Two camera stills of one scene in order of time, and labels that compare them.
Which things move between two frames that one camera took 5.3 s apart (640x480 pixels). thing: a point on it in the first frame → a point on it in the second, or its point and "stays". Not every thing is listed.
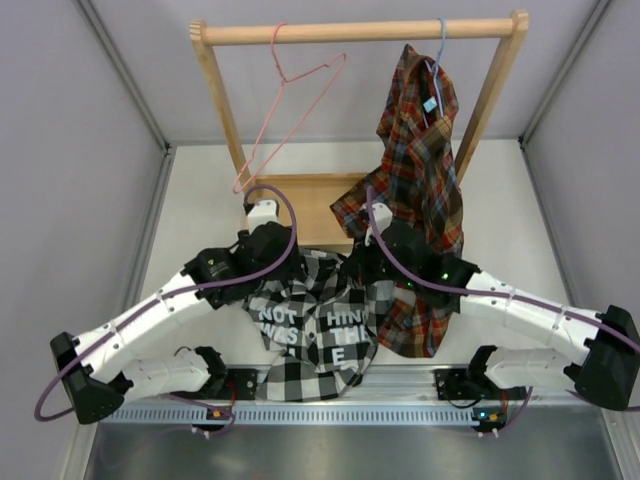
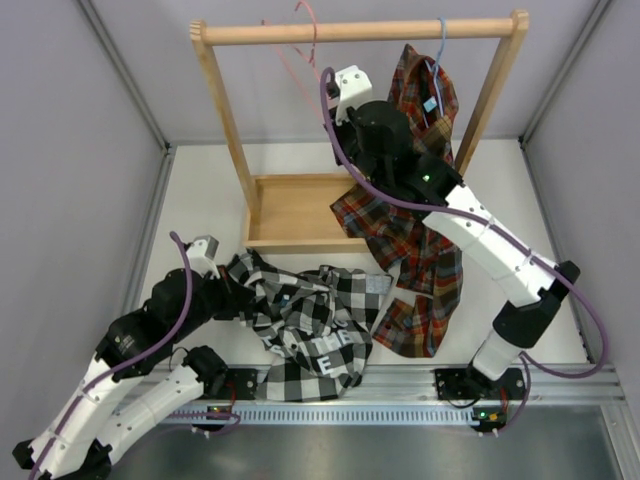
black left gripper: [289, 268] → [236, 295]
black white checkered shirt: [320, 328] stays
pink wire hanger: [284, 81] → [312, 59]
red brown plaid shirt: [420, 180] stays
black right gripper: [357, 265] → [343, 129]
